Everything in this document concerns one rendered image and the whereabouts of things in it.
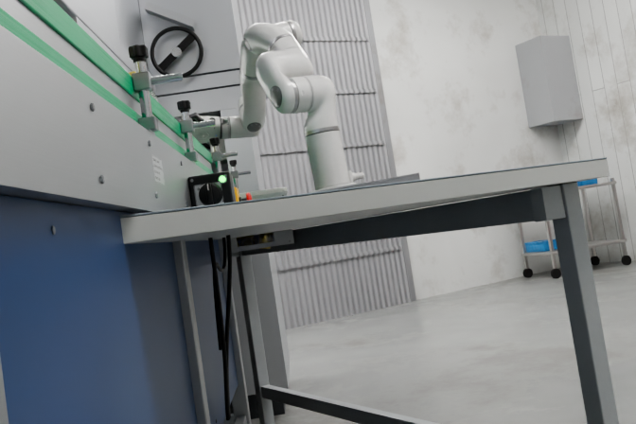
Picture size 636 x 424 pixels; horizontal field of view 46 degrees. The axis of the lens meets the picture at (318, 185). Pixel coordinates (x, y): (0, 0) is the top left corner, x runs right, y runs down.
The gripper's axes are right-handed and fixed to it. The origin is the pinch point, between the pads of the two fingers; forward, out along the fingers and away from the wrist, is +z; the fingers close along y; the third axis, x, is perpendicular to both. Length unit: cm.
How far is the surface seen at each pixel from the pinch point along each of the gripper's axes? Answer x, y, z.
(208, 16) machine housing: 71, 18, -20
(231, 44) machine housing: 59, 23, -28
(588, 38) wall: 283, 272, -408
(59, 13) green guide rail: -94, -146, 18
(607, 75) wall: 243, 278, -414
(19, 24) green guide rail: -104, -155, 20
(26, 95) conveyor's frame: -114, -157, 19
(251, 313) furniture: -51, 39, -21
